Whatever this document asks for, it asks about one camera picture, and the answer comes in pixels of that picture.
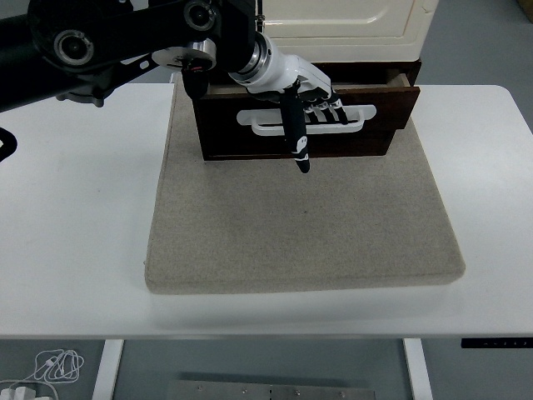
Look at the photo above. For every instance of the beige grey mat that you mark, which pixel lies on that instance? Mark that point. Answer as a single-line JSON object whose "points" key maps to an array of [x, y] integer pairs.
{"points": [[291, 233]]}

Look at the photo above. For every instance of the white table leg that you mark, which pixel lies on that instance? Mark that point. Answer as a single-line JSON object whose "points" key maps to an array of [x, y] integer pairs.
{"points": [[106, 371], [418, 371]]}

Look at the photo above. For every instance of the dark wooden drawer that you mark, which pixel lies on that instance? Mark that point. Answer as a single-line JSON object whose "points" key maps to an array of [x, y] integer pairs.
{"points": [[383, 108]]}

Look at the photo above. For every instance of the black table control panel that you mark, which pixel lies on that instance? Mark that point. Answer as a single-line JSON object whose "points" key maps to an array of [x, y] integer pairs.
{"points": [[495, 343]]}

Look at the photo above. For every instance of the brown cardboard box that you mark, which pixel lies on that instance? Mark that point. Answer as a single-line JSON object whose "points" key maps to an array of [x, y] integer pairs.
{"points": [[526, 8]]}

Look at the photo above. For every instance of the white charger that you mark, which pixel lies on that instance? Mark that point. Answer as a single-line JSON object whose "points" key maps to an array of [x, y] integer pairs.
{"points": [[25, 393]]}

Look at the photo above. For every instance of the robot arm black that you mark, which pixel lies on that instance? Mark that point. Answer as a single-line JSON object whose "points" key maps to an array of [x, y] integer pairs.
{"points": [[125, 25]]}

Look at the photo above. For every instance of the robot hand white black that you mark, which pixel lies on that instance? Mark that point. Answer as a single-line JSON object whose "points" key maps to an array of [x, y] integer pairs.
{"points": [[287, 71]]}

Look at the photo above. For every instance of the dark wooden drawer case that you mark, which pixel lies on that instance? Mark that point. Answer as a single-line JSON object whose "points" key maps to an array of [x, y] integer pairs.
{"points": [[354, 146]]}

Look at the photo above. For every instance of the cream cabinet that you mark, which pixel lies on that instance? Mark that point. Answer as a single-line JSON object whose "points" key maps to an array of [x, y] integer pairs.
{"points": [[354, 41]]}

